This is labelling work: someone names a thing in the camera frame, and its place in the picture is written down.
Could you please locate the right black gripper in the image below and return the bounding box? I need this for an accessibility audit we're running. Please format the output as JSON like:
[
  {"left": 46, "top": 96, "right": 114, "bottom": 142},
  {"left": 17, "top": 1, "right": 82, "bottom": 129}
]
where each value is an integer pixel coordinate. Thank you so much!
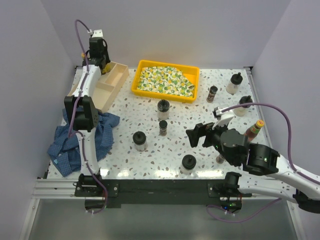
[{"left": 184, "top": 117, "right": 236, "bottom": 165}]

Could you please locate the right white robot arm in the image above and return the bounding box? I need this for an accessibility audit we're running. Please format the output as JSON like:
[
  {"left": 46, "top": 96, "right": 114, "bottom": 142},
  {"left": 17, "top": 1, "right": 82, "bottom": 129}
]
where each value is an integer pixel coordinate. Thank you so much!
[{"left": 185, "top": 123, "right": 320, "bottom": 214}]

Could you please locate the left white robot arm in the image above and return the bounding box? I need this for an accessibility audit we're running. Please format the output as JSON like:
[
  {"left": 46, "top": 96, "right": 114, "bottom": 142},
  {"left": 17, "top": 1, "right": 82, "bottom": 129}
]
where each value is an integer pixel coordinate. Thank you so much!
[{"left": 64, "top": 36, "right": 111, "bottom": 199}]

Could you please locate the cream divided organizer tray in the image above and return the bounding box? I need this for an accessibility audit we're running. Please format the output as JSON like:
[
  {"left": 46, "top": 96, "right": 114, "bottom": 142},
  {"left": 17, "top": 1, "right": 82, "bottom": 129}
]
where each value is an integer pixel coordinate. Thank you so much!
[{"left": 64, "top": 61, "right": 129, "bottom": 117}]

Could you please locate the clear shaker jar front-centre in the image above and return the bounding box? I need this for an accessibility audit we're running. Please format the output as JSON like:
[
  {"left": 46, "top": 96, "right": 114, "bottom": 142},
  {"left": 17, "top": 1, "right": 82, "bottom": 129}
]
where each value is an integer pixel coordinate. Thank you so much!
[{"left": 180, "top": 154, "right": 197, "bottom": 175}]

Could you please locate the spice jar front-right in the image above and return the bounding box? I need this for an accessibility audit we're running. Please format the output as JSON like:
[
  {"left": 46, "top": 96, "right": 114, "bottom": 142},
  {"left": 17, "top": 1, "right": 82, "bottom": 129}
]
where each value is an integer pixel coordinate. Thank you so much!
[{"left": 215, "top": 154, "right": 225, "bottom": 164}]

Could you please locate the dark spice jar, black lid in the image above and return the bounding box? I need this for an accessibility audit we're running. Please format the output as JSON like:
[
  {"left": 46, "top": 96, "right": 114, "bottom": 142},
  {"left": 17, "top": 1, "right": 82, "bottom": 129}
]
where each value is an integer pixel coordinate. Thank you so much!
[{"left": 159, "top": 120, "right": 168, "bottom": 136}]

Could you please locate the spice jar back-right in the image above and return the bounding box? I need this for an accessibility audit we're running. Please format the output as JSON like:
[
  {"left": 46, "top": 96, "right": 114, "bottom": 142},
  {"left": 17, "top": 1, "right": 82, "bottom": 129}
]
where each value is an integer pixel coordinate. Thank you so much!
[{"left": 206, "top": 85, "right": 218, "bottom": 103}]

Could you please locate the clear shaker jar centre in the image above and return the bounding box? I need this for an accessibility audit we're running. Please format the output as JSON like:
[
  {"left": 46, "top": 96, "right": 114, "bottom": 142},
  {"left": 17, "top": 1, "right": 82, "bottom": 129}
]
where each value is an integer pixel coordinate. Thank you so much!
[{"left": 157, "top": 99, "right": 170, "bottom": 121}]

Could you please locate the clear shaker jar right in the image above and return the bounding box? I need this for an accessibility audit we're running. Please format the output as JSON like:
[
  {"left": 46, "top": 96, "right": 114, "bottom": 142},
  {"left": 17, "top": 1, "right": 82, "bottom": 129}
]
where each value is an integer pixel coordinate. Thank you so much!
[{"left": 233, "top": 95, "right": 253, "bottom": 117}]

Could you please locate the red sauce bottle, yellow cap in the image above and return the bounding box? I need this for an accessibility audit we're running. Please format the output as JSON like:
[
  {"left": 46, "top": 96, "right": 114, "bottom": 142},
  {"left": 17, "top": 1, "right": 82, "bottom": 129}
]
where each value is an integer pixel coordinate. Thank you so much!
[{"left": 244, "top": 119, "right": 265, "bottom": 142}]

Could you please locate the clear shaker jar back-right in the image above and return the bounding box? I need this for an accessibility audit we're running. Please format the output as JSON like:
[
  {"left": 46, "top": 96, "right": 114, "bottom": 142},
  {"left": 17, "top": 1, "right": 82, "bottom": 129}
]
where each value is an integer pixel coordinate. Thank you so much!
[{"left": 226, "top": 72, "right": 243, "bottom": 94}]

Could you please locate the yellow plastic bin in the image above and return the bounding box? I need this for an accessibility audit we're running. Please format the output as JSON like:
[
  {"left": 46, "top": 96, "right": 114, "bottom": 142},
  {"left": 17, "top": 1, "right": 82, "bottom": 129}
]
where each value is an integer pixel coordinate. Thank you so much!
[{"left": 131, "top": 60, "right": 200, "bottom": 103}]

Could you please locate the clear shaker jar front-left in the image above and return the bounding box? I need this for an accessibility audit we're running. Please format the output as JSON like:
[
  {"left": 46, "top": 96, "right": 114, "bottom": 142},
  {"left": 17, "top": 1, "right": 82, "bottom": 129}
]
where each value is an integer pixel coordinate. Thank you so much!
[{"left": 132, "top": 131, "right": 148, "bottom": 152}]

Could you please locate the lemon-print cloth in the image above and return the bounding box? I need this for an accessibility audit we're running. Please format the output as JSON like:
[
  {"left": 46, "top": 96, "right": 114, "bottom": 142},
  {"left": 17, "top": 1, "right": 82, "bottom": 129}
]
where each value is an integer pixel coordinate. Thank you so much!
[{"left": 137, "top": 66, "right": 195, "bottom": 98}]

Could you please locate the blue checkered cloth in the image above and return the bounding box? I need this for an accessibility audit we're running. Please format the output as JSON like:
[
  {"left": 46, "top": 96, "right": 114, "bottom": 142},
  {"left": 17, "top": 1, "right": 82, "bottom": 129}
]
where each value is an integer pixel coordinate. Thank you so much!
[{"left": 47, "top": 109, "right": 120, "bottom": 177}]

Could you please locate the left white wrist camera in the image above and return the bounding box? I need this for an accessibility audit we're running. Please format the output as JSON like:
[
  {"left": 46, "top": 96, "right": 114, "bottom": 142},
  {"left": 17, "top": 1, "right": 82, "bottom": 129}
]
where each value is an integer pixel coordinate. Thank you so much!
[{"left": 87, "top": 29, "right": 104, "bottom": 38}]

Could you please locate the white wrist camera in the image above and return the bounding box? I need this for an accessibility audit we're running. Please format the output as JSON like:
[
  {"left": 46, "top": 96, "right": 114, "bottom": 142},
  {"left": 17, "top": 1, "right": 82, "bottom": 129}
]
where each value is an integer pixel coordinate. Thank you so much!
[
  {"left": 212, "top": 104, "right": 235, "bottom": 129},
  {"left": 87, "top": 29, "right": 104, "bottom": 38}
]

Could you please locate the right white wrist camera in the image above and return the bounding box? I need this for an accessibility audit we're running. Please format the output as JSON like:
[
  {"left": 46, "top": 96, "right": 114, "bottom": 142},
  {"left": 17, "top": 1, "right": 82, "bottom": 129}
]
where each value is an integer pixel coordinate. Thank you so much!
[{"left": 212, "top": 104, "right": 235, "bottom": 129}]

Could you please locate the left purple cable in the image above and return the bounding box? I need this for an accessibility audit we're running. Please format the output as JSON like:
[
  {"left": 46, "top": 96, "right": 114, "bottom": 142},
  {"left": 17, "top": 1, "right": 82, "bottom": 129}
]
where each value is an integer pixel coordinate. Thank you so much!
[{"left": 67, "top": 19, "right": 109, "bottom": 214}]

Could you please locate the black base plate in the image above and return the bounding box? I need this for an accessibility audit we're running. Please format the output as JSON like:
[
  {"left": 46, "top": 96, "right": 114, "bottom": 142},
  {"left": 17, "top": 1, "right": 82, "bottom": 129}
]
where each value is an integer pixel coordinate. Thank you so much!
[{"left": 73, "top": 172, "right": 252, "bottom": 210}]

